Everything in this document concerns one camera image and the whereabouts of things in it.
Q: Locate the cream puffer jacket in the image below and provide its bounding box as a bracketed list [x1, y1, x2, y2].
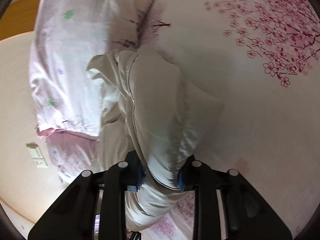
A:
[87, 48, 223, 231]

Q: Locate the pink floral bed sheet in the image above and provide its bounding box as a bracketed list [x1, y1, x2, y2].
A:
[142, 0, 319, 237]

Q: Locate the pink floral pillow left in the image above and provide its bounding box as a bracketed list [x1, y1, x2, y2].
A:
[29, 0, 153, 183]

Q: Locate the white wall switch plate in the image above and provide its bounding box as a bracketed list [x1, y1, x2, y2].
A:
[26, 142, 48, 168]

